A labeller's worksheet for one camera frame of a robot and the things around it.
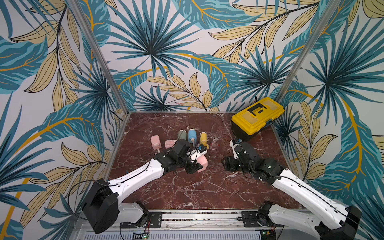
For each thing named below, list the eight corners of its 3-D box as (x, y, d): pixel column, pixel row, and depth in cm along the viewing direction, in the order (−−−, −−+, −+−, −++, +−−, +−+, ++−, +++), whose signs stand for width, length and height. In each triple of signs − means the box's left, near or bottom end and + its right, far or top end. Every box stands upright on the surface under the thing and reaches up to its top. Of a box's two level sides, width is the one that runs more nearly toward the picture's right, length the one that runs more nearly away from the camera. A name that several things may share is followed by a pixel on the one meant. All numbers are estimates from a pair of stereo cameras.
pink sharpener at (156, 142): (151, 152, 99) (148, 146, 94) (153, 141, 105) (151, 135, 99) (160, 152, 99) (158, 147, 94) (162, 141, 105) (160, 135, 99)
